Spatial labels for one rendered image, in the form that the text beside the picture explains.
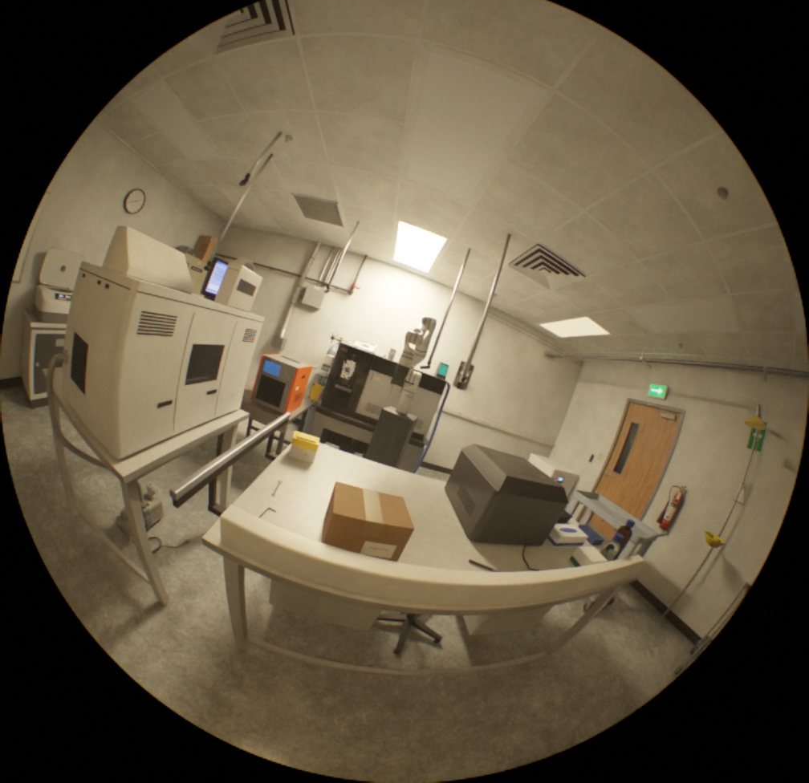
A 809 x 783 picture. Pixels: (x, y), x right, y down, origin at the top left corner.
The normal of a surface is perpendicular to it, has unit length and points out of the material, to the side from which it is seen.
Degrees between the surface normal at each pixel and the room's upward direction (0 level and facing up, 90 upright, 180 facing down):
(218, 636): 0
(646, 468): 90
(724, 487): 90
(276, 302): 90
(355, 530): 90
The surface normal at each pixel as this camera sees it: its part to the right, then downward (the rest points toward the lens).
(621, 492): -0.94, -0.33
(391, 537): 0.19, 0.13
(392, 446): -0.22, -0.02
